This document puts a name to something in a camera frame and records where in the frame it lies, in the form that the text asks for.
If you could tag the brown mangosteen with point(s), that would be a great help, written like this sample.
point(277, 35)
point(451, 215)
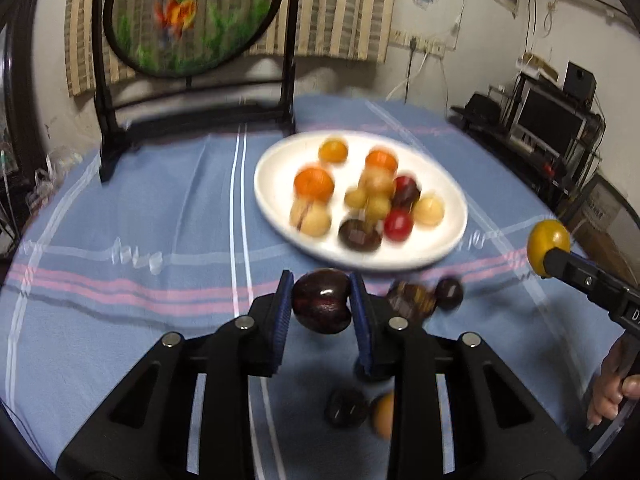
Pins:
point(359, 235)

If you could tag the checked beige curtain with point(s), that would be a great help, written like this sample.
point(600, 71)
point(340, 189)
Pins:
point(340, 5)

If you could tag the dark plum front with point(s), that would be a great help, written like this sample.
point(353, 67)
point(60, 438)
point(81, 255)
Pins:
point(319, 301)

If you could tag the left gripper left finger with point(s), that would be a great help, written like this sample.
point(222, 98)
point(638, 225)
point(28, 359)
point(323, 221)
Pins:
point(141, 430)

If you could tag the small yellow longan front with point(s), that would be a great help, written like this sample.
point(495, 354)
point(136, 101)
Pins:
point(356, 198)

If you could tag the large cream round fruit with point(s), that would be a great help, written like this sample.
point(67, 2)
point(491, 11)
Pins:
point(377, 181)

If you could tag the blue striped tablecloth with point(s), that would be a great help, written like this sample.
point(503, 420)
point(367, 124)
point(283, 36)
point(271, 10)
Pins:
point(175, 242)

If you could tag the black hat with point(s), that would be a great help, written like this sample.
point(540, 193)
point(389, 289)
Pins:
point(480, 109)

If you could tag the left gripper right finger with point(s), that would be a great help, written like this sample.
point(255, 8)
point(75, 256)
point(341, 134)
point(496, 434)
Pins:
point(459, 411)

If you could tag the small dark plum back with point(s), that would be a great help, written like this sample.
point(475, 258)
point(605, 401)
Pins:
point(448, 293)

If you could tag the olive yellow tomato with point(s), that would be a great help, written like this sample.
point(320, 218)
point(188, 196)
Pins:
point(545, 235)

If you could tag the beige fruit pair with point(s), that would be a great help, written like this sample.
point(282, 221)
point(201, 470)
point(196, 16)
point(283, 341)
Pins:
point(382, 415)

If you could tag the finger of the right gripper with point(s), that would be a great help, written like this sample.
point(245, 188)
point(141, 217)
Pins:
point(570, 268)

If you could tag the computer monitor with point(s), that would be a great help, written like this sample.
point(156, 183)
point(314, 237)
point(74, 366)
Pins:
point(547, 121)

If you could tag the round goldfish screen black stand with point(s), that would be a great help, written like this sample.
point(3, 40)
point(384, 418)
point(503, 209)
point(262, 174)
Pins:
point(118, 139)

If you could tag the orange mandarin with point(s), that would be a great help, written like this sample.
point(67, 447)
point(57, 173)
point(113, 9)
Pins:
point(315, 183)
point(382, 159)

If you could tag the white oval plate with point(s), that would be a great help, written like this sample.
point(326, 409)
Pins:
point(274, 191)

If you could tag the cream fruit brown stripe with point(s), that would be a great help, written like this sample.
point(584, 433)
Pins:
point(310, 217)

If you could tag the black speaker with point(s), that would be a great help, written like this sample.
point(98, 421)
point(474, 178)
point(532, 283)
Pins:
point(580, 84)

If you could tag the person right hand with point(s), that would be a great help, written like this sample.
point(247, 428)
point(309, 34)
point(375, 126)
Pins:
point(611, 386)

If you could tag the dark mangosteen back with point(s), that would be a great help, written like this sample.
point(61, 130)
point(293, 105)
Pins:
point(413, 301)

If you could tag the wall power strip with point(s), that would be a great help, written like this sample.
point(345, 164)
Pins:
point(407, 40)

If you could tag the yellow orange tomato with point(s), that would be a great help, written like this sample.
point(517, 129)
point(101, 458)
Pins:
point(334, 151)

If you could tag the red cherry tomato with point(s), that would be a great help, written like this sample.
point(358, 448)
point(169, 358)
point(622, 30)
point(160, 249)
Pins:
point(405, 183)
point(398, 225)

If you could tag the small yellow longan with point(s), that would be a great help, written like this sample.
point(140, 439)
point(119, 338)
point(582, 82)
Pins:
point(377, 208)
point(356, 198)

